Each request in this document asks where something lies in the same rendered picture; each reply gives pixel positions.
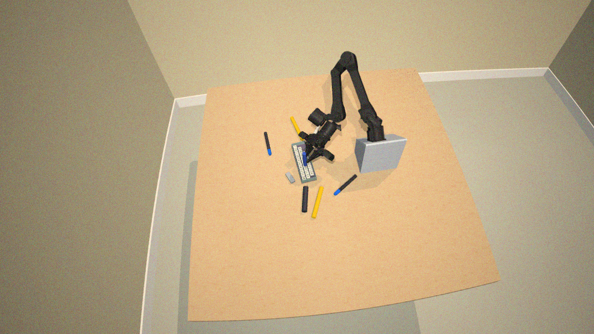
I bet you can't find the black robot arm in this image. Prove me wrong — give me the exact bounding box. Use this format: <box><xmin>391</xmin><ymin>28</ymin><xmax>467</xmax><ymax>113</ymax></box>
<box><xmin>307</xmin><ymin>51</ymin><xmax>386</xmax><ymax>147</ymax></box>

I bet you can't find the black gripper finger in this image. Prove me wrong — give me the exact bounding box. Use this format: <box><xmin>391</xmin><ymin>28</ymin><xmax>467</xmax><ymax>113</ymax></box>
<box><xmin>306</xmin><ymin>150</ymin><xmax>323</xmax><ymax>163</ymax></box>
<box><xmin>305</xmin><ymin>142</ymin><xmax>314</xmax><ymax>157</ymax></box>

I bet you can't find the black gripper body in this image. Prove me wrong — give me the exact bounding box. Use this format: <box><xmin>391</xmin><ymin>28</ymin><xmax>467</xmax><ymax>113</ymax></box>
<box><xmin>298</xmin><ymin>130</ymin><xmax>335</xmax><ymax>161</ymax></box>

